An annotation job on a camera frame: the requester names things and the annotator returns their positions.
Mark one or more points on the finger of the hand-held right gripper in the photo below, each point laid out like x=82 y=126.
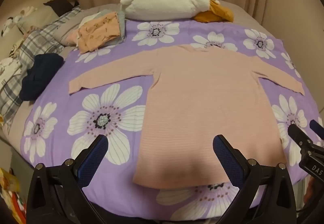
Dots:
x=316 y=127
x=300 y=138

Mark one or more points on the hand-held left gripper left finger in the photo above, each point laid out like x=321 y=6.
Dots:
x=93 y=158

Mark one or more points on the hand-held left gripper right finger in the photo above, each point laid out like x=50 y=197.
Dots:
x=225 y=160

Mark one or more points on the pink long-sleeve shirt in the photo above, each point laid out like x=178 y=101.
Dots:
x=202 y=100

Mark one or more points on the colourful printed bag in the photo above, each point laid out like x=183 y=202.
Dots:
x=11 y=196

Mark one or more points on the navy blue cloth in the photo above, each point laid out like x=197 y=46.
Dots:
x=40 y=74

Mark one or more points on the white printed garment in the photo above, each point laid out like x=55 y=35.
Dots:
x=10 y=68

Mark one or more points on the orange printed folded garment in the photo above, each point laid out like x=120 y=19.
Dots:
x=98 y=29

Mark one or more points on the grey plaid quilt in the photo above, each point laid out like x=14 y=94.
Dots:
x=38 y=39

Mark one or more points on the purple floral blanket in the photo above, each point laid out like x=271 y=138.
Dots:
x=177 y=34

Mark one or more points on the black cloth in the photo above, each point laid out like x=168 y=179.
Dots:
x=60 y=5

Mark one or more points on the white and black plush dog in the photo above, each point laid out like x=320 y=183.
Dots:
x=10 y=25

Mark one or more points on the small beige plush toy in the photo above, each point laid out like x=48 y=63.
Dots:
x=28 y=10

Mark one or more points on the white duck plush toy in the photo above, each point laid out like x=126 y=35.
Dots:
x=164 y=1

